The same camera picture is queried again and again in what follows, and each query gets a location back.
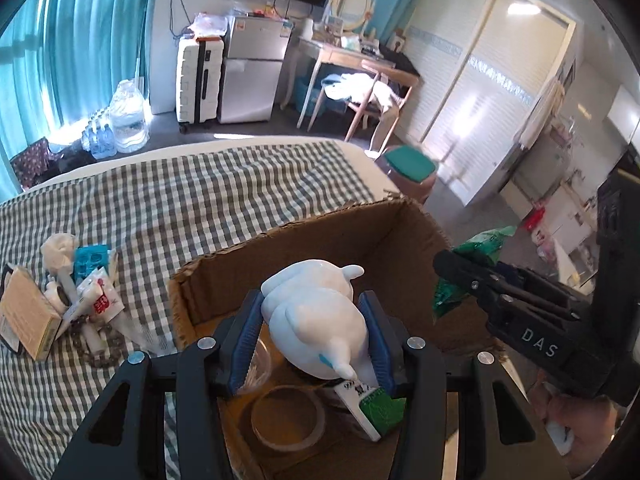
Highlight green 999 medicine box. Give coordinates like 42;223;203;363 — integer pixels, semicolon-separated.
323;380;406;442

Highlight brown bead bracelet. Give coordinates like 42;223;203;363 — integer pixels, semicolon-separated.
69;316;129;369

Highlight white duck figurine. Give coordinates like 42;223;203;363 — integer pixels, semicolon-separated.
260;259;378;387

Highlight white tape roll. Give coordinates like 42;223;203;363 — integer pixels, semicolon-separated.
250;386;326;453

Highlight red white sachet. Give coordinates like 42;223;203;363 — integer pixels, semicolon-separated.
62;266;124;324

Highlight green snack bag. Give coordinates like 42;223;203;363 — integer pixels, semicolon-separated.
432;226;516;318

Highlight teal blister pack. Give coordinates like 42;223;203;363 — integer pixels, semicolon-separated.
74;244;111;284

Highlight tan cardboard medicine box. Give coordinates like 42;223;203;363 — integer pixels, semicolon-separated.
1;266;62;362

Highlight white tissue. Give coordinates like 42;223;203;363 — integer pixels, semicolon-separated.
40;233;78;275

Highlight dark tissue paper pack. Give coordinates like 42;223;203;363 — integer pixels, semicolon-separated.
0;263;23;354

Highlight clear cotton swab container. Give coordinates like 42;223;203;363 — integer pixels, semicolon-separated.
236;338;272;396

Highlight person right hand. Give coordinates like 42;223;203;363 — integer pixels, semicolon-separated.
528;370;617;478

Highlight checkered tablecloth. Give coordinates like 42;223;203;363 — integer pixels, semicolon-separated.
1;146;375;479

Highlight white bed mattress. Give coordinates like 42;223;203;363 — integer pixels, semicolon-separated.
27;134;399;200

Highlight brown stool teal cushion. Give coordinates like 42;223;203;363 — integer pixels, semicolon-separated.
375;145;438;205

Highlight water bottle pack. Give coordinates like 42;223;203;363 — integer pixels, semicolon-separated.
81;108;117;160

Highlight dark patterned bag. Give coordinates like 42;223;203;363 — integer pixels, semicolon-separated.
10;138;55;190

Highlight large water jug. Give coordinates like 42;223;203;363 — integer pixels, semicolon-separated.
107;79;149;153

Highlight wooden chair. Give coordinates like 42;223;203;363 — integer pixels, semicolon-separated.
307;58;421;154

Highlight clothes on chair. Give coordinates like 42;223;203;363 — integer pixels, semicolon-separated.
321;73;400;112

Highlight white louvered wardrobe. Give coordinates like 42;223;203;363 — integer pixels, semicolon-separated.
395;0;576;204

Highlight white suitcase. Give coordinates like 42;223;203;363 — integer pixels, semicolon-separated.
175;37;224;132

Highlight wooden desk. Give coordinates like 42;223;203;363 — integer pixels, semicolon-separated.
279;37;396;128

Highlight silver mini fridge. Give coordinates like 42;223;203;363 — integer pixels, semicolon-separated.
218;16;293;124

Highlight teal curtain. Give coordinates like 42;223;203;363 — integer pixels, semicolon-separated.
1;0;155;200

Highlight oval vanity mirror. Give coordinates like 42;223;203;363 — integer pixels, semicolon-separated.
329;0;374;32

